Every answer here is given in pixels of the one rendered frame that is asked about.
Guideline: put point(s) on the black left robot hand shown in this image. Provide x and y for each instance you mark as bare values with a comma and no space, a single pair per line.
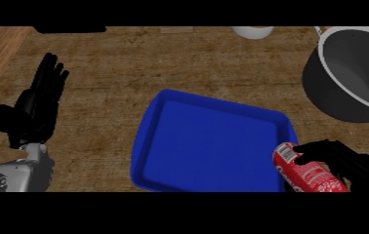
36,108

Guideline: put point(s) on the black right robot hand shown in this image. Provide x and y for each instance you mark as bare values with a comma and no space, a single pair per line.
339,156

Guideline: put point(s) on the red soda can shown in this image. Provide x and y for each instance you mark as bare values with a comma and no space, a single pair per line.
308,173

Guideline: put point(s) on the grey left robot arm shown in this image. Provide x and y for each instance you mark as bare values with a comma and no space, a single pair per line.
24,173

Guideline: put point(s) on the dark grey pot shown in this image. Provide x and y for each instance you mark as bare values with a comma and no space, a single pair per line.
343,78

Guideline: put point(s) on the blue plastic tray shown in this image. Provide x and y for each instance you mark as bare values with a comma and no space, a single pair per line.
212,143

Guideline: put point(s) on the white cup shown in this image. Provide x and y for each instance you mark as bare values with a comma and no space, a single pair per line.
253,31

